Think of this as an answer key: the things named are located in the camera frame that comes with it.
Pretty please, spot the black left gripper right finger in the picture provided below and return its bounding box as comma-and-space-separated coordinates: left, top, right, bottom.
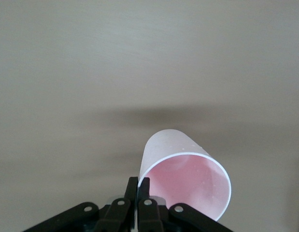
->
137, 177, 234, 232

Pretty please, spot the pink plastic cup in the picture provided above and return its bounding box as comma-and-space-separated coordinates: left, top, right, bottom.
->
139, 129, 232, 222

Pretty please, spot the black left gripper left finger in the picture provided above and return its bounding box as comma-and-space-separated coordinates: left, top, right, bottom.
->
23, 177, 140, 232

